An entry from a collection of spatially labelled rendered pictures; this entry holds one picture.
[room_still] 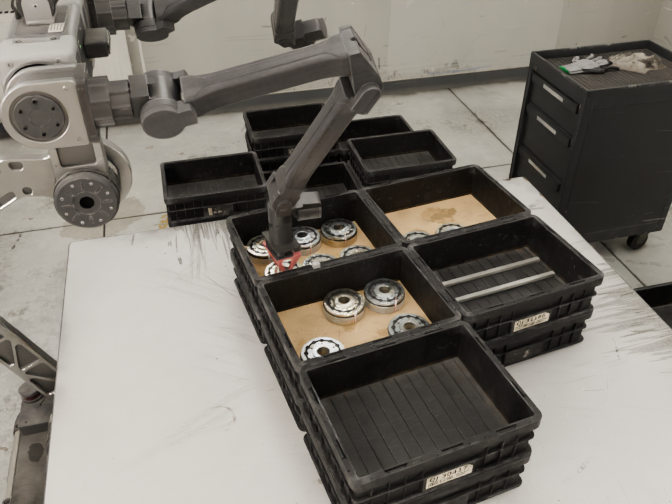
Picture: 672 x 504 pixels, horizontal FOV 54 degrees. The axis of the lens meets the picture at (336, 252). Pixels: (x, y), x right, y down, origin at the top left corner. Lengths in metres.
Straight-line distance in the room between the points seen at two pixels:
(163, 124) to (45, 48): 0.24
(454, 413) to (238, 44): 3.42
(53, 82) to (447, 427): 0.99
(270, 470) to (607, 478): 0.73
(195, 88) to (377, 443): 0.77
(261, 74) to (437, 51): 3.72
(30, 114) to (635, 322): 1.56
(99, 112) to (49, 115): 0.08
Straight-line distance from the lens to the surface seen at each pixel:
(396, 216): 2.00
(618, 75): 3.10
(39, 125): 1.25
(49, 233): 3.65
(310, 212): 1.59
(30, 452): 2.30
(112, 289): 2.02
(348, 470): 1.23
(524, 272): 1.84
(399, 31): 4.73
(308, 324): 1.62
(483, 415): 1.46
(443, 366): 1.54
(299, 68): 1.22
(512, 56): 5.18
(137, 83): 1.25
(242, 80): 1.22
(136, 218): 3.61
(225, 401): 1.64
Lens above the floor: 1.94
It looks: 37 degrees down
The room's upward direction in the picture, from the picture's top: straight up
